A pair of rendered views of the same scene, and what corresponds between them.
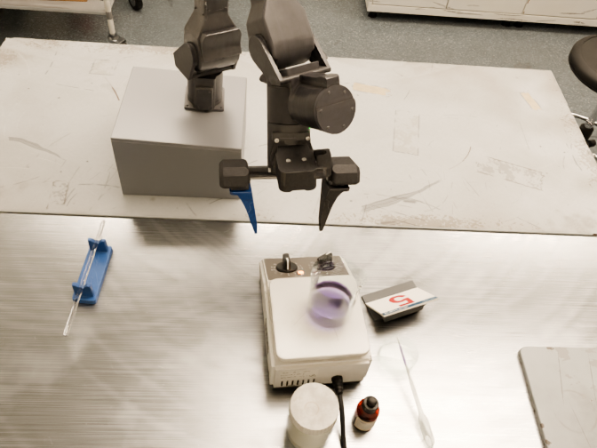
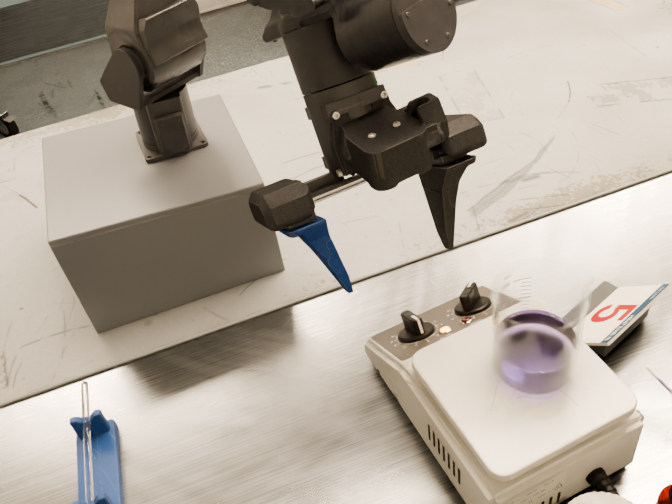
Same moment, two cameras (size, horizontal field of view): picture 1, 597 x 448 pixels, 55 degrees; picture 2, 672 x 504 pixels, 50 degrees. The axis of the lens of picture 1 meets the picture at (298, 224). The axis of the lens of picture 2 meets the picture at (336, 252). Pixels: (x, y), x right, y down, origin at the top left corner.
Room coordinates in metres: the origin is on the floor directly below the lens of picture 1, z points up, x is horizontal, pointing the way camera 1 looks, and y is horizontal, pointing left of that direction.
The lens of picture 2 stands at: (0.10, 0.11, 1.43)
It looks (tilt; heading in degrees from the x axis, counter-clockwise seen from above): 44 degrees down; 354
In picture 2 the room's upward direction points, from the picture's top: 10 degrees counter-clockwise
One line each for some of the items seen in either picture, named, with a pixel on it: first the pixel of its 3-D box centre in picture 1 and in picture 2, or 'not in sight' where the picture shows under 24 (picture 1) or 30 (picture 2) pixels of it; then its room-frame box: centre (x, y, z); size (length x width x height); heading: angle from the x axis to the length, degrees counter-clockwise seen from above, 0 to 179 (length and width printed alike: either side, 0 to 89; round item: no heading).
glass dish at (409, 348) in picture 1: (397, 355); (658, 398); (0.39, -0.16, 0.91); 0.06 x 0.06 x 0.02
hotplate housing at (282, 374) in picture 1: (311, 316); (496, 390); (0.42, -0.03, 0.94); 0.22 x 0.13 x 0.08; 12
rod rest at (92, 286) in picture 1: (91, 268); (94, 467); (0.46, 0.29, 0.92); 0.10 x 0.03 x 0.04; 3
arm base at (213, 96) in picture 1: (204, 84); (165, 115); (0.76, 0.18, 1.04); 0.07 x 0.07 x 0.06; 10
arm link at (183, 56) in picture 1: (209, 52); (155, 59); (0.77, 0.17, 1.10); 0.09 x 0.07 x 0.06; 130
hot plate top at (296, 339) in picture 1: (317, 316); (519, 381); (0.39, -0.04, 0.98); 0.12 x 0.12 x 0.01; 12
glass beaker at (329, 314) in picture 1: (334, 295); (540, 331); (0.40, -0.06, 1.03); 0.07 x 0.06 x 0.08; 97
